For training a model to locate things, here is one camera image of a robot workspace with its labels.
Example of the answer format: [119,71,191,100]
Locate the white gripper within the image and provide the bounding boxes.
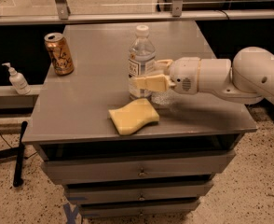
[132,57,200,94]

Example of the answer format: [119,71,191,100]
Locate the white pump dispenser bottle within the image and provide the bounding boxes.
[3,63,31,95]

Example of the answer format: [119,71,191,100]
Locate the metal window rail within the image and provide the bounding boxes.
[0,0,274,25]

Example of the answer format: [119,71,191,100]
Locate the clear plastic water bottle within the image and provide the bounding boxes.
[128,25,156,99]

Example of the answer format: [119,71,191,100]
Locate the black cable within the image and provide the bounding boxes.
[0,122,14,149]

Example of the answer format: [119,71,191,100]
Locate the middle grey drawer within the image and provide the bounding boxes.
[64,180,213,204]

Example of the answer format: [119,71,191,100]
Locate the yellow sponge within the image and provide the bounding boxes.
[109,98,159,135]

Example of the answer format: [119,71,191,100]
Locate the gold soda can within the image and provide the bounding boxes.
[44,33,75,76]

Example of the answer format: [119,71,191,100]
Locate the bottom grey drawer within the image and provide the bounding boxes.
[79,198,199,218]

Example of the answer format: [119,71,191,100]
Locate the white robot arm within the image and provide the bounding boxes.
[130,47,274,105]

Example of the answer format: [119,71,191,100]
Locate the grey drawer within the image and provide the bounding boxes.
[64,180,213,204]
[41,150,236,185]
[79,198,199,218]

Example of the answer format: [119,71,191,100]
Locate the top grey drawer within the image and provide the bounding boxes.
[41,150,236,185]

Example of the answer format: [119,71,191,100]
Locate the grey drawer cabinet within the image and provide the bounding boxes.
[23,21,255,218]

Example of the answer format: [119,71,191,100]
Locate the black stand leg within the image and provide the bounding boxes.
[0,121,28,188]

